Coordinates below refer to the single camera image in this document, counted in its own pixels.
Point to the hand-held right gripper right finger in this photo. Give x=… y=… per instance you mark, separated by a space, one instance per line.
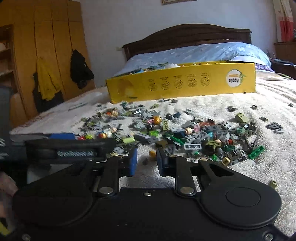
x=161 y=165

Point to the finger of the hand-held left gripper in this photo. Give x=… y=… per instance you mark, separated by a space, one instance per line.
x=62 y=136

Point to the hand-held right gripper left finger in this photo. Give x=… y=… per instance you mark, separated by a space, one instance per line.
x=132 y=163

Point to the pile of toy bricks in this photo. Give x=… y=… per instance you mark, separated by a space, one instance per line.
x=201 y=139

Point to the heap of boxed toy bricks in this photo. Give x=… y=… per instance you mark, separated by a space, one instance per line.
x=150 y=68

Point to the person's left hand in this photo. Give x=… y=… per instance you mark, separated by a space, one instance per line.
x=8 y=185

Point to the dark hanging garment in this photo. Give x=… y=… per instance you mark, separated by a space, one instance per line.
x=53 y=102

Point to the yellow hanging jacket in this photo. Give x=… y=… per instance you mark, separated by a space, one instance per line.
x=47 y=78

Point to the black hanging jacket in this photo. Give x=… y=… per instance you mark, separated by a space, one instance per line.
x=79 y=67

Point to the wooden wardrobe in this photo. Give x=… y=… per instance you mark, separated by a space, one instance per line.
x=50 y=34

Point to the blue floral quilt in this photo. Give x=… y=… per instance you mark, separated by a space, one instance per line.
x=196 y=54

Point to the dark wooden headboard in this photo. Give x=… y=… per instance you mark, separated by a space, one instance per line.
x=185 y=34

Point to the purple frilled pillow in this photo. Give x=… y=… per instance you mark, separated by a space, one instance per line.
x=263 y=67

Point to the dark wooden nightstand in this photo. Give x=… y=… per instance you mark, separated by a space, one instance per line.
x=283 y=67

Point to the wooden dresser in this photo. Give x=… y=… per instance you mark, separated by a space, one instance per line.
x=285 y=52

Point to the red patterned curtain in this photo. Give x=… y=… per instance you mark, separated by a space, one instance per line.
x=285 y=20

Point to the wall socket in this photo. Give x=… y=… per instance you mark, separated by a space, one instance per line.
x=118 y=48

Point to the framed wall picture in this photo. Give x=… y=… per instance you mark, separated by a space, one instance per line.
x=172 y=1

